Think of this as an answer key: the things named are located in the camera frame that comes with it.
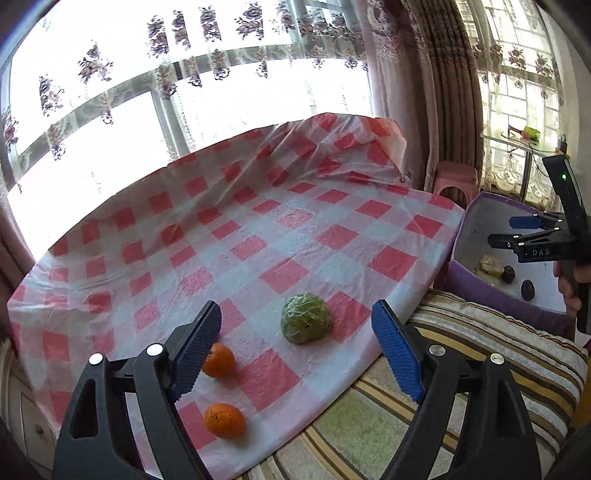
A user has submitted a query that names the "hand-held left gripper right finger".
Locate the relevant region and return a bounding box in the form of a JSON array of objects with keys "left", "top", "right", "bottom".
[{"left": 370, "top": 299, "right": 542, "bottom": 480}]

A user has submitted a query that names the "white carved cabinet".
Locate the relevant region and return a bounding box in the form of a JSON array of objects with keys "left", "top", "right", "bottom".
[{"left": 0, "top": 337, "right": 61, "bottom": 467}]

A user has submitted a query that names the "glass side table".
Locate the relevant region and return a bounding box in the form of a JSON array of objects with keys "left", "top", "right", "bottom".
[{"left": 480, "top": 129, "right": 566, "bottom": 204}]

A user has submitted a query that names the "red checked plastic tablecloth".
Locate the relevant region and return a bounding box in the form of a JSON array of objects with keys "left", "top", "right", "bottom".
[{"left": 8, "top": 113, "right": 466, "bottom": 480}]

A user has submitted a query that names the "pink plastic stool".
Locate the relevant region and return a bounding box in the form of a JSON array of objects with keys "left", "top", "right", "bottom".
[{"left": 431, "top": 161, "right": 481, "bottom": 210}]

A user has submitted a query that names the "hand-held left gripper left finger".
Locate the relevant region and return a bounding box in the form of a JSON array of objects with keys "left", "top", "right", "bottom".
[{"left": 52, "top": 300, "right": 223, "bottom": 480}]

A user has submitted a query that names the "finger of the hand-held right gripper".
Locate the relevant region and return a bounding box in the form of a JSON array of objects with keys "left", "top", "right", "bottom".
[
  {"left": 488, "top": 228, "right": 565, "bottom": 250},
  {"left": 509, "top": 213, "right": 566, "bottom": 230}
]

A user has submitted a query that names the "plastic-wrapped round green fruit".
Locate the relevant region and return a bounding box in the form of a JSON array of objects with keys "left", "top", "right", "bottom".
[{"left": 281, "top": 293, "right": 334, "bottom": 345}]

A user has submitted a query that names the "person's right hand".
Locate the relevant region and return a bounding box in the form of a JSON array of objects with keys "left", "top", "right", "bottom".
[{"left": 554, "top": 261, "right": 583, "bottom": 319}]

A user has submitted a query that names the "pink patterned curtain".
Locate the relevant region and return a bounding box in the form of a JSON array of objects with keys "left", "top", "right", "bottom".
[{"left": 365, "top": 0, "right": 485, "bottom": 195}]

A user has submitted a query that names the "orange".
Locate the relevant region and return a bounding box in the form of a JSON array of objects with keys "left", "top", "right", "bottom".
[
  {"left": 202, "top": 343, "right": 236, "bottom": 379},
  {"left": 204, "top": 403, "right": 246, "bottom": 438}
]

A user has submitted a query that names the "sheer floral curtain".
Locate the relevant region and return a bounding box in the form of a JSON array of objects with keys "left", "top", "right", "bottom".
[
  {"left": 0, "top": 0, "right": 384, "bottom": 259},
  {"left": 466, "top": 0, "right": 566, "bottom": 204}
]

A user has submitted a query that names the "purple box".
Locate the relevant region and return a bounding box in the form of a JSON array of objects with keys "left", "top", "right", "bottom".
[{"left": 445, "top": 191, "right": 578, "bottom": 340}]

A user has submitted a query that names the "striped cushion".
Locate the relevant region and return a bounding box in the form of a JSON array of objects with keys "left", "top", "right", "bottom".
[{"left": 245, "top": 288, "right": 589, "bottom": 480}]

